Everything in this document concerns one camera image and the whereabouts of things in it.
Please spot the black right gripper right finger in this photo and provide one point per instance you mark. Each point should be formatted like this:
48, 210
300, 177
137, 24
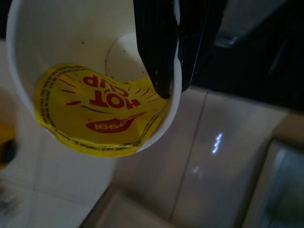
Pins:
197, 35

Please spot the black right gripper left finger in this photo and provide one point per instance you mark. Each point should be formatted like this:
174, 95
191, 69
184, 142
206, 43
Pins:
156, 47

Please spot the noodle cup with yellow lid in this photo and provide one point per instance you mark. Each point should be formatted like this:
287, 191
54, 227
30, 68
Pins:
71, 35

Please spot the yellow bin with lettering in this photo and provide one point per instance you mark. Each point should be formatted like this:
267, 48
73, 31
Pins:
4, 135

